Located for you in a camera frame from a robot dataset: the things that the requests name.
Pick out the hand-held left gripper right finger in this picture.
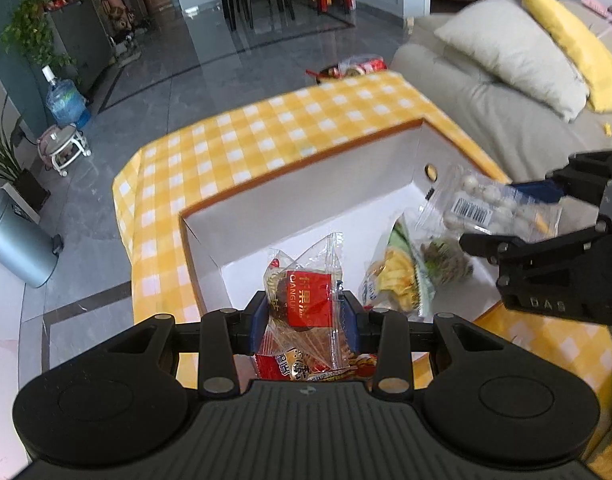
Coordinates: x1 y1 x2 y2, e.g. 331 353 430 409
335 290 507 394

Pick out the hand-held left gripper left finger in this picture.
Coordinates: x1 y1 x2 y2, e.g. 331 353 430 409
106 290 270 394

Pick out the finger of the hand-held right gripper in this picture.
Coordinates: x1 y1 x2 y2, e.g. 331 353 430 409
510 149 612 204
458 224 611 273

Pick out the clear packet with red label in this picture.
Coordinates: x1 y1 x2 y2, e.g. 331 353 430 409
262 232 347 377

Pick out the small clear snack packet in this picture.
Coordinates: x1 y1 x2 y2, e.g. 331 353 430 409
416 163 563 239

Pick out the small dark green packet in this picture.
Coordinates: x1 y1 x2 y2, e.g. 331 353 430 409
418 238 476 289

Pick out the green yellow chips packet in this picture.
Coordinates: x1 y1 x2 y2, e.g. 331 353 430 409
361 216 437 322

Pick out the orange cardboard box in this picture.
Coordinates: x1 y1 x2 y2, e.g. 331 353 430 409
178 118 513 361

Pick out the red stick snack packet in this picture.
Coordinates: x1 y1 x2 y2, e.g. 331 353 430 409
254 352 378 384

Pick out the grey sofa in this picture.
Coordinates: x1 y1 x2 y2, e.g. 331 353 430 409
389 0 612 463

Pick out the yellow pillow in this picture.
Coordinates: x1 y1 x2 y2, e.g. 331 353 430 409
516 0 612 115

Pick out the beige pillow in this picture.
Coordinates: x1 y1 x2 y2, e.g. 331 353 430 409
434 0 589 122

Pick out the yellow checkered tablecloth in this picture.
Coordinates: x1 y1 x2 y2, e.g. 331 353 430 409
111 70 612 413

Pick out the red basket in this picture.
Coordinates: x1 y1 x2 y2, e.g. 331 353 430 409
306 55 389 84

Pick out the silver pedal trash can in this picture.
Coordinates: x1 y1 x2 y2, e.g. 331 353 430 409
0 188 63 290

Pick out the small white wheeled stool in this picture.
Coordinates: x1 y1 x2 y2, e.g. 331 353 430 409
36 123 93 178

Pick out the blue water jug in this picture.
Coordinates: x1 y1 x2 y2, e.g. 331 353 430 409
40 65 92 129

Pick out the long-leaf potted plant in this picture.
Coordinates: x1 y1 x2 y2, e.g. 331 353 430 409
0 99 52 212

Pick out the grey cabinet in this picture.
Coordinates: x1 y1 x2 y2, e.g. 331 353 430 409
45 0 115 95

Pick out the brown toy bear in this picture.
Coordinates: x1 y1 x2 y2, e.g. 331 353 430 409
101 0 137 43

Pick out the trailing green plant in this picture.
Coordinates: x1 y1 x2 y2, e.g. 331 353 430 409
0 0 95 70

